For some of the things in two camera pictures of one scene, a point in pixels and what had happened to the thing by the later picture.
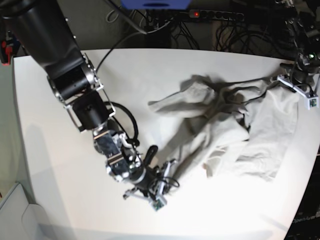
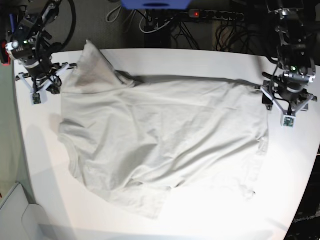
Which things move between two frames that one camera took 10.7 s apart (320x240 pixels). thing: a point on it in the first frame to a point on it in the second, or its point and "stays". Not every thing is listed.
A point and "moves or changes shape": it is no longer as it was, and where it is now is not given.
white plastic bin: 20,220 stays
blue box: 156,4 stays
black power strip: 227,15 stays
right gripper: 305,84 to 288,102
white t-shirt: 247,130 moves or changes shape
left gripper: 152,183 to 51,82
